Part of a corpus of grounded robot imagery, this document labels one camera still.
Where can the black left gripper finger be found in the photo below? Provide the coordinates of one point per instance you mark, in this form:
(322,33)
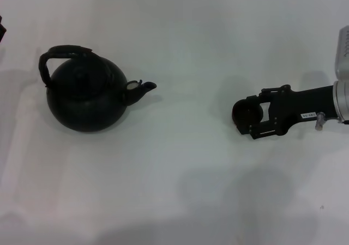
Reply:
(2,29)

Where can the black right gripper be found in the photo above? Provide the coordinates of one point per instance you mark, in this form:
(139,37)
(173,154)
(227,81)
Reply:
(300,103)

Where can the small dark brown teacup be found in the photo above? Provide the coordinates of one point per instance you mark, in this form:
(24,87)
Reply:
(249,112)

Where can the black round teapot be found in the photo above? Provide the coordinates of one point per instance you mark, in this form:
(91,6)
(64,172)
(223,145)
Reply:
(81,111)

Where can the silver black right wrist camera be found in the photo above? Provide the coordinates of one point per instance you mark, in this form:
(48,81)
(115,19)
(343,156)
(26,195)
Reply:
(344,54)

